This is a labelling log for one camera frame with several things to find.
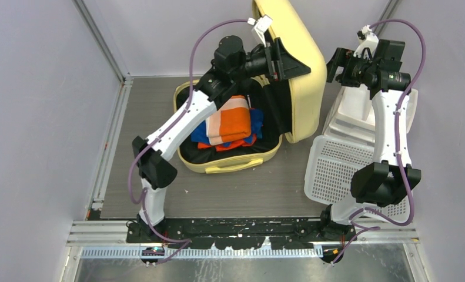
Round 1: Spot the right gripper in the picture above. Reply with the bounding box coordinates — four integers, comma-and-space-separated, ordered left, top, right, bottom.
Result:
316, 47, 377, 88

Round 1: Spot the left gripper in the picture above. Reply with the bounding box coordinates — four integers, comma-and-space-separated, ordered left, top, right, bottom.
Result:
232, 39, 312, 83

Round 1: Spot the yellow hard-shell suitcase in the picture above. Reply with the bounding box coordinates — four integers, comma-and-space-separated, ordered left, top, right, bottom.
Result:
174, 1, 327, 174

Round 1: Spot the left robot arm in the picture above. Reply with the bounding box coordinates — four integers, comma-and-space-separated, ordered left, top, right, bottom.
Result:
131, 36, 317, 243

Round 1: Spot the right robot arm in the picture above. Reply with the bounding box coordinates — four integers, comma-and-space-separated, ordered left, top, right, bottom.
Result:
318, 39, 421, 241

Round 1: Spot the white divided organizer tray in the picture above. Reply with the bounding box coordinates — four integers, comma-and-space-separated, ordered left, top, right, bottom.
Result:
322, 83, 419, 145

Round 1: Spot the orange and pink folded cloth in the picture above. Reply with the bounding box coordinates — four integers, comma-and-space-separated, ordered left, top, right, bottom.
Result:
205, 95, 252, 146

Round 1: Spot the white perforated plastic basket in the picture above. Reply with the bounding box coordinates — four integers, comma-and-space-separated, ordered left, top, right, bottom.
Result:
304, 136, 421, 227

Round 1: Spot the blue folded cloth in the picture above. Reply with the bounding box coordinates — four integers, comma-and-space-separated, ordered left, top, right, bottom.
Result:
190, 109, 264, 145

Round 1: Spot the orange folded garment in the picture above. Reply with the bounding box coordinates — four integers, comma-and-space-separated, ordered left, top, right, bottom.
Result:
198, 134, 257, 152

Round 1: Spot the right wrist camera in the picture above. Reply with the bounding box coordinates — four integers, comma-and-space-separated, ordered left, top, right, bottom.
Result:
353, 25, 379, 59

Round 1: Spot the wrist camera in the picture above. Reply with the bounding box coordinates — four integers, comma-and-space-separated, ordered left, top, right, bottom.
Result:
247, 15, 273, 47
353, 25, 379, 59

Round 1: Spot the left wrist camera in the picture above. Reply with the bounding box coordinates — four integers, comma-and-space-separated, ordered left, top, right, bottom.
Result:
247, 15, 273, 47

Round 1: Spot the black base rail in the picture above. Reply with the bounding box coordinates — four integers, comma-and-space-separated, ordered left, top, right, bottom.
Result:
126, 217, 356, 250

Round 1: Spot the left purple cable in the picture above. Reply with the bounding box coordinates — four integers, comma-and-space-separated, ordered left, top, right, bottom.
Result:
128, 18, 256, 266

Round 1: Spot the slotted metal cable duct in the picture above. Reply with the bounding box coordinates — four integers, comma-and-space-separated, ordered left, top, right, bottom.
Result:
80, 245, 323, 259

